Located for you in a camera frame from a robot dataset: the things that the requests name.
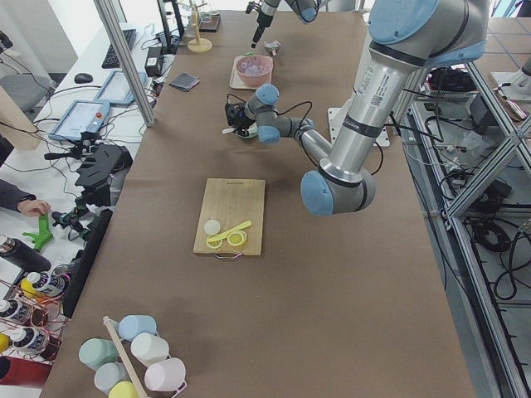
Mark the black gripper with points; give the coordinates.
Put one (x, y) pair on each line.
(241, 123)
(261, 19)

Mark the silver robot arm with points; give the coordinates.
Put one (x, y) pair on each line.
(305, 10)
(406, 36)

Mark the metal ice scoop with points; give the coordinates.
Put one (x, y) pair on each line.
(272, 47)

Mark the mint green bowl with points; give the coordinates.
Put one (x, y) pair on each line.
(249, 133)

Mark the pink bowl of ice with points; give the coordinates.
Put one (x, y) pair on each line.
(254, 70)

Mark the cream plastic tray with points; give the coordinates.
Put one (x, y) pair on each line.
(235, 82)

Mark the grey folded cloth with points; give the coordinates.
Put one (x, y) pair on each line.
(184, 82)

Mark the wooden cup tree stand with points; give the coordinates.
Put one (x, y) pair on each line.
(192, 35)

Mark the wooden cutting board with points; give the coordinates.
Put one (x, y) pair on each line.
(232, 201)

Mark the blue teach pendant far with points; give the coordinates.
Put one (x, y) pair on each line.
(115, 90)

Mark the blue teach pendant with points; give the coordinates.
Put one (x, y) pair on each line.
(115, 90)
(82, 116)

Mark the lemon slice stack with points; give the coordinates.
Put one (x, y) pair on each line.
(237, 238)

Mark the yellow plastic knife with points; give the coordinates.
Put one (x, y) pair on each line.
(225, 234)

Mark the single lemon slice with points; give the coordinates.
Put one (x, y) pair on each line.
(214, 242)

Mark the blue teach pendant near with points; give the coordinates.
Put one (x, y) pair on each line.
(82, 116)

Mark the black computer mouse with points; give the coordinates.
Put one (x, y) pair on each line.
(82, 78)

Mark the seated person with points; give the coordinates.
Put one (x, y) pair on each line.
(15, 199)

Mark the pastel cup rack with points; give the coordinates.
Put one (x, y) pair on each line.
(134, 361)

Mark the aluminium frame post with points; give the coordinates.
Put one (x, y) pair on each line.
(110, 21)

